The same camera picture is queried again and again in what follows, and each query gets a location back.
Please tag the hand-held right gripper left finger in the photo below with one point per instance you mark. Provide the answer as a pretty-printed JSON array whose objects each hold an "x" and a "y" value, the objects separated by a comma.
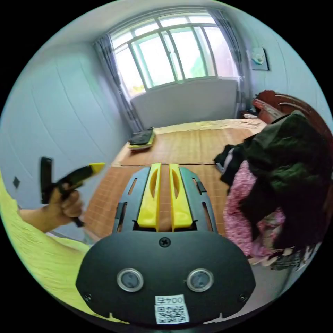
[{"x": 149, "y": 203}]

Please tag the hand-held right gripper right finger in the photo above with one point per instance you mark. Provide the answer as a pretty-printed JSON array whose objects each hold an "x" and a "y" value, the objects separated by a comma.
[{"x": 180, "y": 203}]

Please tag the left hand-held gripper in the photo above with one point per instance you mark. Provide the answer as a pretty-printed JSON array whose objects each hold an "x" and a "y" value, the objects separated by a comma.
[{"x": 71, "y": 179}]

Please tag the person's left forearm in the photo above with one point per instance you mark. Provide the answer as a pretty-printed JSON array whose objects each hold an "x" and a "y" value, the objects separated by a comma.
[{"x": 32, "y": 219}]

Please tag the person's left hand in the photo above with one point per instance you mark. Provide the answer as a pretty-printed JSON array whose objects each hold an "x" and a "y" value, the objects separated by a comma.
[{"x": 63, "y": 208}]

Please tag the folded black and yellow clothes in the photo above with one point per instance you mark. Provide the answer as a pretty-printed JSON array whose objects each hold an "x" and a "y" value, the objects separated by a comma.
[{"x": 141, "y": 139}]

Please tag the bed with woven mat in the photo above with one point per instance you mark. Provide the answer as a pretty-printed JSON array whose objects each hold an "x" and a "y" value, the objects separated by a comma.
[{"x": 182, "y": 145}]

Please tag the grey curtain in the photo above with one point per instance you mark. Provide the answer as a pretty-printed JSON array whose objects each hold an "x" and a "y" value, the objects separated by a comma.
[
  {"x": 234, "y": 52},
  {"x": 114, "y": 78}
]

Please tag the pile of clothes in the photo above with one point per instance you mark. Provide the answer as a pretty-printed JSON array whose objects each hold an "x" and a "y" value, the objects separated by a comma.
[{"x": 286, "y": 156}]

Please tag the window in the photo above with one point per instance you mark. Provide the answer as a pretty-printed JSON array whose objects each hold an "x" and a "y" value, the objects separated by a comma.
[{"x": 177, "y": 52}]

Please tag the wall picture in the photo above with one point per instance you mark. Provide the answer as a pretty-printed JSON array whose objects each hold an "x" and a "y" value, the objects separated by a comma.
[{"x": 260, "y": 59}]

